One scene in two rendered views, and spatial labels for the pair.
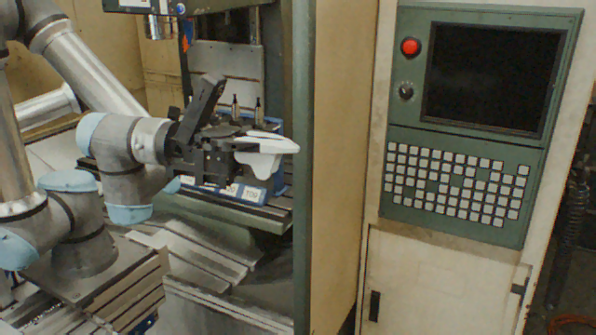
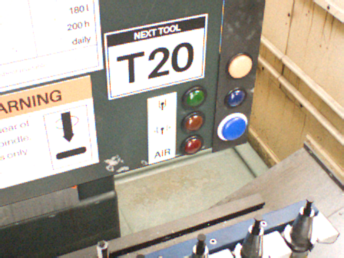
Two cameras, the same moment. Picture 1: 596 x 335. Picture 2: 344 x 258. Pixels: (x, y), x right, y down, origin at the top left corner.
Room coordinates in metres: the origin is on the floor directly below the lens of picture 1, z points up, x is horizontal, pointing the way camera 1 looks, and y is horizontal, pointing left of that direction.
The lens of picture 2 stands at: (1.50, 0.81, 2.03)
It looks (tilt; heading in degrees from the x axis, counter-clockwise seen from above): 40 degrees down; 309
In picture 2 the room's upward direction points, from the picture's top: 1 degrees clockwise
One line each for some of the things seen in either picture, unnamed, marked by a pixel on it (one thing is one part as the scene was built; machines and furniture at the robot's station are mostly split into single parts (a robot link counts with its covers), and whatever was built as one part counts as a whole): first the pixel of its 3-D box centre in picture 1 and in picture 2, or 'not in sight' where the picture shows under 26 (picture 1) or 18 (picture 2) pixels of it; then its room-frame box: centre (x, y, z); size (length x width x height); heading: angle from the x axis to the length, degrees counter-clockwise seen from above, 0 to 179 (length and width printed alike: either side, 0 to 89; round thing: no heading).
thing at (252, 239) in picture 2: (235, 110); (253, 241); (1.76, 0.24, 1.26); 0.04 x 0.04 x 0.07
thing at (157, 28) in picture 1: (161, 23); not in sight; (2.05, 0.59, 1.57); 0.16 x 0.16 x 0.12
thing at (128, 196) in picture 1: (132, 186); not in sight; (0.70, 0.29, 1.46); 0.11 x 0.08 x 0.11; 163
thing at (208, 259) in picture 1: (157, 247); not in sight; (1.60, 0.59, 0.70); 0.90 x 0.30 x 0.16; 63
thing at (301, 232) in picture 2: (258, 113); (303, 223); (1.71, 0.14, 1.26); 0.04 x 0.04 x 0.07
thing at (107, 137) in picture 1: (116, 139); not in sight; (0.69, 0.29, 1.56); 0.11 x 0.08 x 0.09; 74
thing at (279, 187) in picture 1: (277, 160); not in sight; (1.73, 0.07, 1.05); 0.10 x 0.05 x 0.30; 153
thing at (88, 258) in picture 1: (82, 242); not in sight; (0.89, 0.51, 1.21); 0.15 x 0.15 x 0.10
